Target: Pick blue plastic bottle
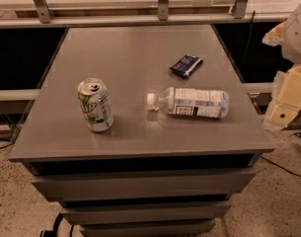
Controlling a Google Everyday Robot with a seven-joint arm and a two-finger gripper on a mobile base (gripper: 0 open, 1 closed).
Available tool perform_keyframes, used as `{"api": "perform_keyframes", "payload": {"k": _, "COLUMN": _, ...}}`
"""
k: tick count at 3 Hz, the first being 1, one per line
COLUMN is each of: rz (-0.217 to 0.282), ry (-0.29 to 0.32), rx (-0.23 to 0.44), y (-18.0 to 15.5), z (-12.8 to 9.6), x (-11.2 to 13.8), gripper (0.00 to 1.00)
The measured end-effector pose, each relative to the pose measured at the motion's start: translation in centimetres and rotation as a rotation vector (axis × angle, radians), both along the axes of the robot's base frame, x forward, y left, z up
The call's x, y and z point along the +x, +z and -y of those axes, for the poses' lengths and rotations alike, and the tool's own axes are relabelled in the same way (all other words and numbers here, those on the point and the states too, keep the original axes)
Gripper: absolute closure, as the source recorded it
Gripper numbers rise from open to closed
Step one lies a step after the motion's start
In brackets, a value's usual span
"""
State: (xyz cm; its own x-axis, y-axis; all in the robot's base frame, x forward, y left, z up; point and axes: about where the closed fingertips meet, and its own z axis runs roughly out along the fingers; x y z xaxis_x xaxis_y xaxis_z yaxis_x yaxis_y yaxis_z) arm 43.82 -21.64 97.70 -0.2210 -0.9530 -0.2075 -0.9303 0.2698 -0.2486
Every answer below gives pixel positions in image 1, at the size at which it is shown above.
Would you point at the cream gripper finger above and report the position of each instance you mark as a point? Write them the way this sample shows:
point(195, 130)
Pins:
point(275, 36)
point(285, 104)

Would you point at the clear plastic water bottle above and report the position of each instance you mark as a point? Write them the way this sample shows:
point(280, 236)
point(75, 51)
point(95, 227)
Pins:
point(190, 102)

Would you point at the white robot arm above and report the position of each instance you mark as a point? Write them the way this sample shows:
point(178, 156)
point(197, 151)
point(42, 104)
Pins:
point(291, 45)

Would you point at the dark blue snack packet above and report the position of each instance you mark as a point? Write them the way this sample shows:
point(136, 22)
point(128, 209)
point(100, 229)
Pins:
point(186, 65)

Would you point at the grey drawer cabinet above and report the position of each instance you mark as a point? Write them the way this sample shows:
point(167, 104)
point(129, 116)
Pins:
point(149, 173)

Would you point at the green white soda can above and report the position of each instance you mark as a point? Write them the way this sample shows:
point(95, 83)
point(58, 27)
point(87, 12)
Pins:
point(95, 104)

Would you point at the metal railing with glass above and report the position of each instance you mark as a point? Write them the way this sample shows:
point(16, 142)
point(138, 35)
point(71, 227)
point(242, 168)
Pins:
point(16, 14)

